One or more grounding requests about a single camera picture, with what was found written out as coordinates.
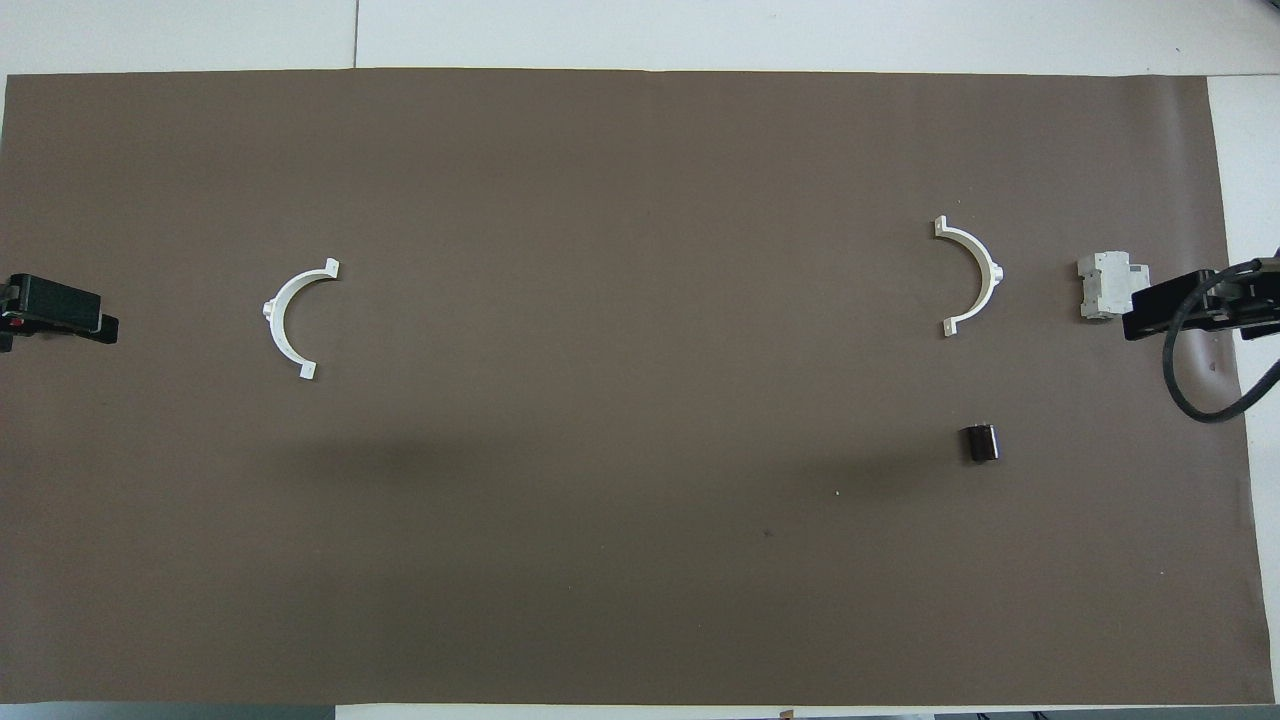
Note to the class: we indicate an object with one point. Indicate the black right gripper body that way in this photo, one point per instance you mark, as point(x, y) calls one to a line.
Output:
point(1195, 300)

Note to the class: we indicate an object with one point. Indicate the small black cylinder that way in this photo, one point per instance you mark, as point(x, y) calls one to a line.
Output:
point(981, 444)

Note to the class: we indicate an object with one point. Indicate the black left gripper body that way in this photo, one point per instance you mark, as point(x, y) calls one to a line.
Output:
point(50, 300)

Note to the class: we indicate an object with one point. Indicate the white circuit breaker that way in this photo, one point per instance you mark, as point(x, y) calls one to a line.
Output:
point(1105, 285)

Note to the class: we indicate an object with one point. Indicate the brown table mat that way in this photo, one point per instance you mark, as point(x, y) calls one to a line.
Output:
point(640, 400)

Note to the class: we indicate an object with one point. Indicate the white half pipe clamp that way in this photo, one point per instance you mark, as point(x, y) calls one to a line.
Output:
point(982, 268)
point(283, 305)

